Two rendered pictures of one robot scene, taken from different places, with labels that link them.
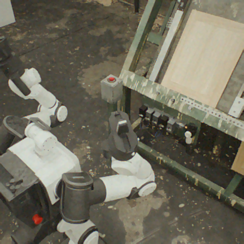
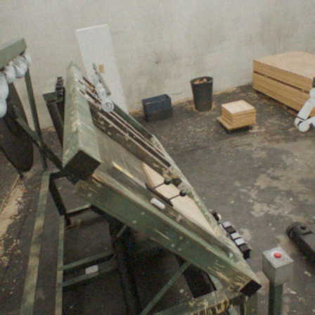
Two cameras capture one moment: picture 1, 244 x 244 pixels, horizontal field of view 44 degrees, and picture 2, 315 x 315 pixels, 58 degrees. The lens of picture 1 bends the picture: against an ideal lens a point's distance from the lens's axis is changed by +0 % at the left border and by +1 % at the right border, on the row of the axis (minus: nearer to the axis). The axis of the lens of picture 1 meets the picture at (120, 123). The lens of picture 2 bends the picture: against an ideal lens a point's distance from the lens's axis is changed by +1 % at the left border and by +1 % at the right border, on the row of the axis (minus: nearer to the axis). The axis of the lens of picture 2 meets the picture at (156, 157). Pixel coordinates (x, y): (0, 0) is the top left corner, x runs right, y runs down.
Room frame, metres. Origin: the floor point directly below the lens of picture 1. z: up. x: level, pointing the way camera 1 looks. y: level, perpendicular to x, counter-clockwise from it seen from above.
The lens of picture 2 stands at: (3.06, 0.35, 2.31)
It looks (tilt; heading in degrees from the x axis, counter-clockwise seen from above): 29 degrees down; 221
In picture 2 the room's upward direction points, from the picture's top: 11 degrees counter-clockwise
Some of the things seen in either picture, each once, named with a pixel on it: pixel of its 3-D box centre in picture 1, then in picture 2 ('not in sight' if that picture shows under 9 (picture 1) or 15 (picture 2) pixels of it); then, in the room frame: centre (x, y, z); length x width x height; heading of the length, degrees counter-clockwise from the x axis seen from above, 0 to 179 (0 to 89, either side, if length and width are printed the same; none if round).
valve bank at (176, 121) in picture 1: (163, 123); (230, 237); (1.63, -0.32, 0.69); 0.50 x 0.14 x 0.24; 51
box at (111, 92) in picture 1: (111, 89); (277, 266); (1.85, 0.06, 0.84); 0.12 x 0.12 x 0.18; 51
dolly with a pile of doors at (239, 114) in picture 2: not in sight; (235, 116); (-1.62, -1.64, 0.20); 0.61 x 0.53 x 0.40; 46
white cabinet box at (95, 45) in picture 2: not in sight; (106, 83); (-0.81, -3.95, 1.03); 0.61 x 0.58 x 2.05; 46
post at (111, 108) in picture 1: (113, 132); (274, 313); (1.85, 0.06, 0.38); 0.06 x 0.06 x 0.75; 51
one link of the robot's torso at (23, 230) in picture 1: (42, 219); not in sight; (0.70, 0.35, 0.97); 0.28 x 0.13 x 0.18; 136
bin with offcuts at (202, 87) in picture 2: not in sight; (202, 94); (-2.39, -2.70, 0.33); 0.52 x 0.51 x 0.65; 46
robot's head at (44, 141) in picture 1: (41, 139); not in sight; (0.76, 0.29, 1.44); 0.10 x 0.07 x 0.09; 46
